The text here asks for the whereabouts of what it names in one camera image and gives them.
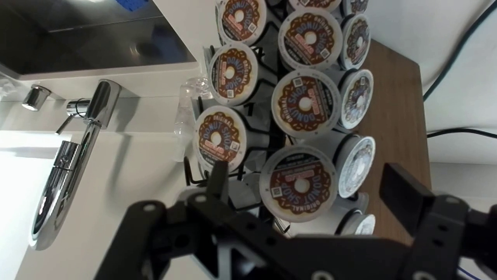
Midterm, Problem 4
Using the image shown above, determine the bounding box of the wooden stand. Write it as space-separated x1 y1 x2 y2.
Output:
359 41 432 245

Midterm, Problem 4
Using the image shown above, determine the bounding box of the donut pod top centre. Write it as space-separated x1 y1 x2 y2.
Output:
278 8 343 69

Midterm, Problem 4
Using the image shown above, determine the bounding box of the teal cable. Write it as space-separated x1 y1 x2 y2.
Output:
421 0 497 103

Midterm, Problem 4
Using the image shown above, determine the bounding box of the black power cable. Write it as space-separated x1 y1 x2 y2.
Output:
426 127 497 141

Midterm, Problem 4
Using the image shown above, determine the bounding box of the donut print coffee pod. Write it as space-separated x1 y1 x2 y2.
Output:
259 145 337 223

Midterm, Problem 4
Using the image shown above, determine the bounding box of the kitchen sink basin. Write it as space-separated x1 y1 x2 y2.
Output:
0 0 194 78

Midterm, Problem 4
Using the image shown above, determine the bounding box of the donut pod middle left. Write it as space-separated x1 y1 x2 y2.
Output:
208 44 258 106

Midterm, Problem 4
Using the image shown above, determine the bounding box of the black wire pod rack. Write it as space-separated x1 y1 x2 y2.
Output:
191 7 284 215

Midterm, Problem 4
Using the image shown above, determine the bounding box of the side facing white pod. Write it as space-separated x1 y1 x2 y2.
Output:
308 131 376 200

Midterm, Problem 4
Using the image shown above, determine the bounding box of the chrome faucet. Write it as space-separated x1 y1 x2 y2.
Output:
30 80 123 251

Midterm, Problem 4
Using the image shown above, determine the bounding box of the donut pod lower left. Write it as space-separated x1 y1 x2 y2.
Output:
193 106 247 172

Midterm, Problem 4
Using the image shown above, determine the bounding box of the donut pod middle centre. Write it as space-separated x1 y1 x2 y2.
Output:
270 69 342 139

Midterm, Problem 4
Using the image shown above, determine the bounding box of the donut pod top left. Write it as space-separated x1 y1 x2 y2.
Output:
216 0 267 46

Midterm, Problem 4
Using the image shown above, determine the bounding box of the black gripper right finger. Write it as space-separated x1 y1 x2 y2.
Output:
379 164 433 239

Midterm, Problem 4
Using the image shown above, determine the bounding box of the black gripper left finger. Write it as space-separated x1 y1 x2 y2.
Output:
207 162 228 203

